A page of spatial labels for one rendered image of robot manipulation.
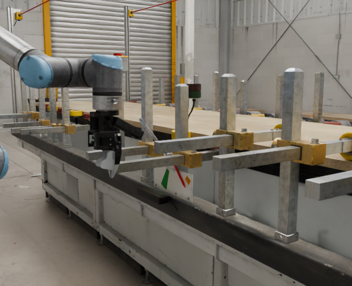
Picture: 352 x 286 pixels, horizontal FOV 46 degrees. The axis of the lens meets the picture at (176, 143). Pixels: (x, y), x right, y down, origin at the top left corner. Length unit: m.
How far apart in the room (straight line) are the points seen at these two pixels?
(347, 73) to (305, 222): 8.15
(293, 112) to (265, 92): 9.74
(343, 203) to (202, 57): 10.32
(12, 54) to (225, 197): 0.76
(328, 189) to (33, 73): 0.84
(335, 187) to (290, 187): 0.38
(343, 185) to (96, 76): 0.78
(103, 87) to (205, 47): 10.33
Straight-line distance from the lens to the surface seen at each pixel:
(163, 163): 1.40
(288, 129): 1.09
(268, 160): 0.98
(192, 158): 1.42
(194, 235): 1.53
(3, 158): 1.80
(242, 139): 1.21
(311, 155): 1.04
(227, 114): 1.26
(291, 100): 1.08
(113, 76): 1.26
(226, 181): 1.30
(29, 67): 1.25
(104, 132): 1.26
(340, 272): 1.05
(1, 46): 1.36
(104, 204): 2.82
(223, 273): 1.80
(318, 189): 0.72
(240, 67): 11.47
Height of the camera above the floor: 1.13
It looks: 9 degrees down
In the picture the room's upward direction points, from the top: straight up
